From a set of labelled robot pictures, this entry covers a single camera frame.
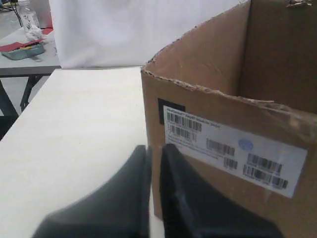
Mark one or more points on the clear plastic bottle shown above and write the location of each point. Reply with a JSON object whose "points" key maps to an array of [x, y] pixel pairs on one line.
{"points": [[28, 15]]}

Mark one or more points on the teal tray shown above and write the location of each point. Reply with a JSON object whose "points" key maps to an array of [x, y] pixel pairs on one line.
{"points": [[26, 52]]}

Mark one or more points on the brown cardboard box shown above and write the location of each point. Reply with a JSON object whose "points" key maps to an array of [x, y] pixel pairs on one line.
{"points": [[252, 68]]}

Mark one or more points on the white fabric backdrop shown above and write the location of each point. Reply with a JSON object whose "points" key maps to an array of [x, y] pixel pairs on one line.
{"points": [[112, 33]]}

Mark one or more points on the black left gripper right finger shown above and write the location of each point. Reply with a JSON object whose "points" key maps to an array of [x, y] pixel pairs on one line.
{"points": [[192, 208]]}

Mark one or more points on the crumpled white paper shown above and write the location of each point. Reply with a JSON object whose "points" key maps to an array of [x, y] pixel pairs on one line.
{"points": [[34, 33]]}

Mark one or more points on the white barcode shipping label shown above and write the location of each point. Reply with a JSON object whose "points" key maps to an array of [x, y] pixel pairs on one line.
{"points": [[267, 163]]}

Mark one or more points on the red paper sheet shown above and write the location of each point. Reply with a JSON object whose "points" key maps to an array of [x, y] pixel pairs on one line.
{"points": [[17, 45]]}

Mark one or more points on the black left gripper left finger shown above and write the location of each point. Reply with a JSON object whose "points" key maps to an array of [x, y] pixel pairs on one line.
{"points": [[118, 209]]}

